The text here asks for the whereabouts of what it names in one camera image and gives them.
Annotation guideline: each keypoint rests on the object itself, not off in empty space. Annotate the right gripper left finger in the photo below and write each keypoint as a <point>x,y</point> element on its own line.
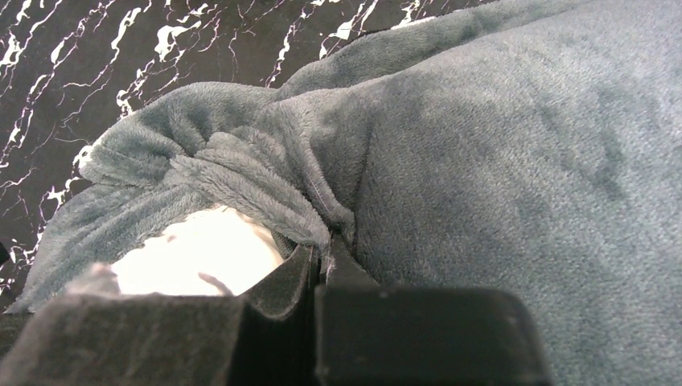
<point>257,338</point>

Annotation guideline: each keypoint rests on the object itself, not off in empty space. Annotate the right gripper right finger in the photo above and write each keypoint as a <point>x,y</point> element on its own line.
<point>367,334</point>

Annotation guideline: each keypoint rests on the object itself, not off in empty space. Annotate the white pillow insert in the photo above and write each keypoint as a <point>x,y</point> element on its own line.
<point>218,251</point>

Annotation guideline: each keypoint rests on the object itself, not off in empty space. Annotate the zebra and grey pillowcase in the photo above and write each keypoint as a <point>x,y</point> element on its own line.
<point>530,147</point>

